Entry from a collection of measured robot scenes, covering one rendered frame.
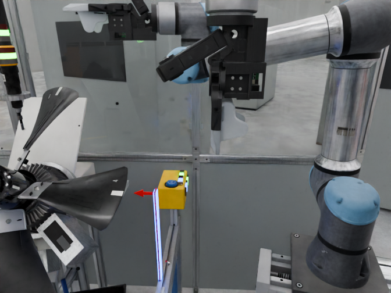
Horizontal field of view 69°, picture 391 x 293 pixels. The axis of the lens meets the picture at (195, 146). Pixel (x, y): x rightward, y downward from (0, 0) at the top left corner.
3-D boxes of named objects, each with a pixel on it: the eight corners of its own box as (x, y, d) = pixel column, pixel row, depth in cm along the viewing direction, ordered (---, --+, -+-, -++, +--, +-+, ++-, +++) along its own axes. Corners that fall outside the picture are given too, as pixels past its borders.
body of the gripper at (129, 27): (106, 40, 68) (157, 40, 70) (102, 0, 65) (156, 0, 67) (111, 39, 75) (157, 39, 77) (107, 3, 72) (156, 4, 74)
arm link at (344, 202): (323, 247, 67) (333, 197, 62) (312, 214, 80) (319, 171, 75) (379, 254, 65) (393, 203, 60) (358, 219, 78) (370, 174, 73)
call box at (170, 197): (164, 190, 125) (163, 169, 121) (187, 191, 124) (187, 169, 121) (158, 212, 110) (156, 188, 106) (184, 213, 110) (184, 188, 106)
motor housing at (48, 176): (6, 232, 101) (-22, 230, 89) (20, 168, 108) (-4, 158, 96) (70, 233, 100) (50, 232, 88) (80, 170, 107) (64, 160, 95)
